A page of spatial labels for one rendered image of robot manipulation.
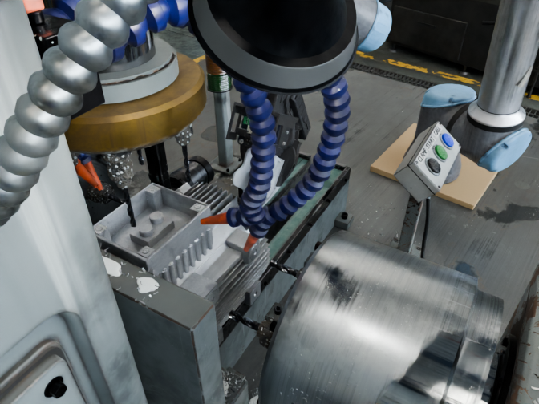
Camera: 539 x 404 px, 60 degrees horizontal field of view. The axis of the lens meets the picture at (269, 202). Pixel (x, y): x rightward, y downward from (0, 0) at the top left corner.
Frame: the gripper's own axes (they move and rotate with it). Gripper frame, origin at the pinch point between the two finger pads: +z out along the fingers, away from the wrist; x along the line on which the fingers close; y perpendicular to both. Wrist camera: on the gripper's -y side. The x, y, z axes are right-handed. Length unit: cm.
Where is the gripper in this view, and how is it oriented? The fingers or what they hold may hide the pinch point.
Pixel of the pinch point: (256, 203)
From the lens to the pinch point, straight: 70.1
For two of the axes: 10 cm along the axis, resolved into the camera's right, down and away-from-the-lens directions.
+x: 8.7, 3.1, -3.9
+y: -4.3, 0.7, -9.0
